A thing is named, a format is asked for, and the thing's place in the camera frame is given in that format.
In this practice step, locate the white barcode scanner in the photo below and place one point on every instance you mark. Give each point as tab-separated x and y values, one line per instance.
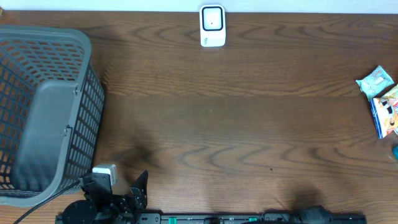
212	25

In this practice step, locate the light green tissue pack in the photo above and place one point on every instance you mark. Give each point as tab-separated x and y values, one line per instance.
375	82

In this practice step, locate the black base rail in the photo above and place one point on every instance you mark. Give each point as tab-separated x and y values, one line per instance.
272	217

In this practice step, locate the teal mouthwash bottle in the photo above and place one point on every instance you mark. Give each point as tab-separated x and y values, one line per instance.
395	152

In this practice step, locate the grey plastic shopping basket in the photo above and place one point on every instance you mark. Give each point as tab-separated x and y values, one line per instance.
51	109

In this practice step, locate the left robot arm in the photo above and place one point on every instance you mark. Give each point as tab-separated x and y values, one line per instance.
84	212

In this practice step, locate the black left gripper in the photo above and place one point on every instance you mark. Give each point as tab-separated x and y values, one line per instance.
138	194

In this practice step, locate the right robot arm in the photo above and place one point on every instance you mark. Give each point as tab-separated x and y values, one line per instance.
313	215

